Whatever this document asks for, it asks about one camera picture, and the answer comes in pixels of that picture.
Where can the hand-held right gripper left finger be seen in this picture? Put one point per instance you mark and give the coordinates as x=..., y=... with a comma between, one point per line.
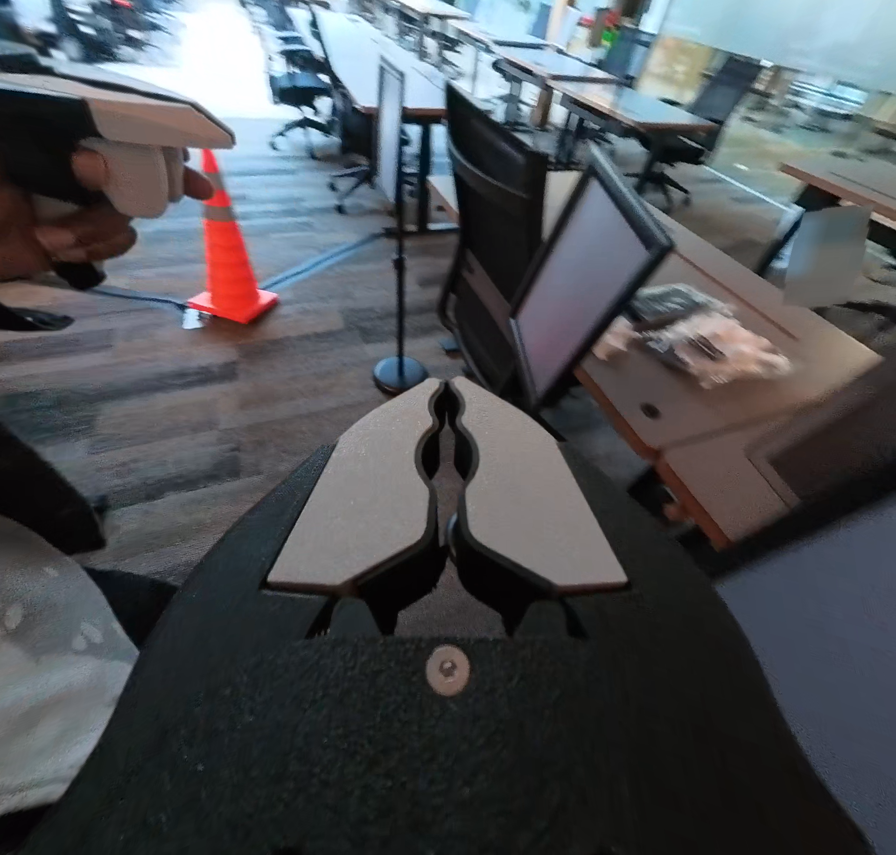
x=357, y=512

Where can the black floor stand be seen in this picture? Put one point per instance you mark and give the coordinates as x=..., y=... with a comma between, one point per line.
x=399, y=372

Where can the grey tilted light panel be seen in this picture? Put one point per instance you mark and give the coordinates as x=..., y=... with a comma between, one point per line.
x=581, y=281

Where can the person's pale printed shirt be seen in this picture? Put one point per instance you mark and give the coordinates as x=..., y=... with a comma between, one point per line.
x=56, y=659

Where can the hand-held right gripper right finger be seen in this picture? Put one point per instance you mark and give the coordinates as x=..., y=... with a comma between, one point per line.
x=539, y=512

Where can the black office chair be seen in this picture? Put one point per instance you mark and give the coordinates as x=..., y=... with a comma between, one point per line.
x=490, y=239
x=707, y=107
x=301, y=93

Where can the orange striped cone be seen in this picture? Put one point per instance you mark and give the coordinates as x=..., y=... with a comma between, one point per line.
x=231, y=260

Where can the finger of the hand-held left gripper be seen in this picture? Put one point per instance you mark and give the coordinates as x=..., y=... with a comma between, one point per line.
x=126, y=116

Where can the clear plastic bag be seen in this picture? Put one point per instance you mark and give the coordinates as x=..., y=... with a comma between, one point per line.
x=707, y=344

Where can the person's left hand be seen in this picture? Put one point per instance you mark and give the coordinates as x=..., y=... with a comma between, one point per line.
x=56, y=239

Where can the long wooden desk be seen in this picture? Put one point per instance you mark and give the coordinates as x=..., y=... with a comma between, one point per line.
x=378, y=72

